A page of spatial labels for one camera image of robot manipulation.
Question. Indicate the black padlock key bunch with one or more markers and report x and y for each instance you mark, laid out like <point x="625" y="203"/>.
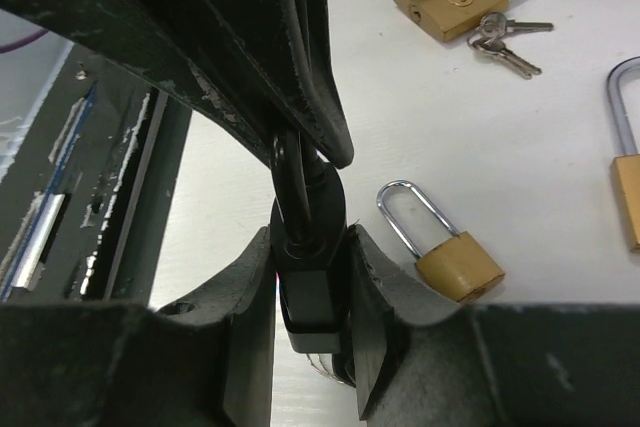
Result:
<point x="336" y="367"/>

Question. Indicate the black padlock with keys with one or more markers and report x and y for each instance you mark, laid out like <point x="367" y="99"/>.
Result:
<point x="307" y="231"/>

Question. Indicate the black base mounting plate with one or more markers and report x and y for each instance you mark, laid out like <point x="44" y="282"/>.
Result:
<point x="86" y="198"/>

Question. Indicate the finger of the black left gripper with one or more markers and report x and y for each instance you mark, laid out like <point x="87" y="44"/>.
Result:
<point x="300" y="47"/>
<point x="138" y="35"/>

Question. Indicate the small brass padlock long shackle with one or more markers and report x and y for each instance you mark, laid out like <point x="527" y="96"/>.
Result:
<point x="459" y="268"/>

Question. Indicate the medium brass padlock long shackle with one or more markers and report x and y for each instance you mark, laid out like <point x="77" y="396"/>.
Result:
<point x="625" y="168"/>

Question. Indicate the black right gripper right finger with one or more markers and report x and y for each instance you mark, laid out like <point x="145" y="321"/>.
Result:
<point x="424" y="360"/>

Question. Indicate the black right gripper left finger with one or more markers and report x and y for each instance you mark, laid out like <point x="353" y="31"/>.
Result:
<point x="204" y="360"/>

